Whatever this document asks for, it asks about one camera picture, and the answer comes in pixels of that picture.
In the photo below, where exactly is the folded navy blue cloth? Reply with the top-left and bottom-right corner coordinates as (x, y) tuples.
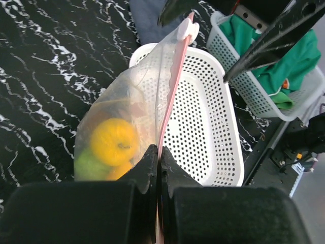
(129, 0), (183, 45)

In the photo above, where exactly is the green cloth garment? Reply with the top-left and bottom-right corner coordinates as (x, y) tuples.
(219, 16), (321, 109)

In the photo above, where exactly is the small orange fake tangerine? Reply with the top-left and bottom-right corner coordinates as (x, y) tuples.
(106, 161), (133, 180)

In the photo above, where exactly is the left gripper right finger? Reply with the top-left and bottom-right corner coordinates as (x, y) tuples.
(160, 146), (202, 243)

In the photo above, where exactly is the clear zip top bag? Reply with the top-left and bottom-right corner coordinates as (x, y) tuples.
(74, 15), (200, 167)

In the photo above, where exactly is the white laundry basket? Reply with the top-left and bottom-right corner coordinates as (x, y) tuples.
(207, 12), (324, 121)

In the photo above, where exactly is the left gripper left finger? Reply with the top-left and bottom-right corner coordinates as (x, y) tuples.
(117, 145), (158, 243)

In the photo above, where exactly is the white perforated tray basket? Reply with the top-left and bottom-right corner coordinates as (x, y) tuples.
(164, 47), (244, 187)

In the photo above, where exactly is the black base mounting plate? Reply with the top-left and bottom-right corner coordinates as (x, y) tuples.
(243, 113), (324, 197)

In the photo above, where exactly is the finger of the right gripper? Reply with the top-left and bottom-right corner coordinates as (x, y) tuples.
(223, 0), (324, 82)
(157, 0), (199, 26)

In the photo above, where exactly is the yellow fake orange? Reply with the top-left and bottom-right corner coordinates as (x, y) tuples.
(90, 118), (140, 166)

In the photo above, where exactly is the green fake lime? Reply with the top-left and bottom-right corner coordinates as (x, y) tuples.
(74, 148), (111, 181)

